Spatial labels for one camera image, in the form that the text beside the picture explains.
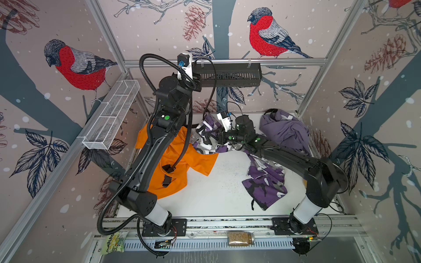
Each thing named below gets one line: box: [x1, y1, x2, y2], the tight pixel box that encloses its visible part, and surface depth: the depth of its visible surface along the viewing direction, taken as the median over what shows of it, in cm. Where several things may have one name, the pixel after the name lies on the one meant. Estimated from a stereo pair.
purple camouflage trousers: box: [192, 115, 288, 211], surface depth 85 cm
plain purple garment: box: [259, 109, 311, 156], surface depth 102 cm
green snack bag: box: [101, 231, 130, 255], surface depth 71 cm
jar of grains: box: [227, 231, 256, 247], surface depth 68 cm
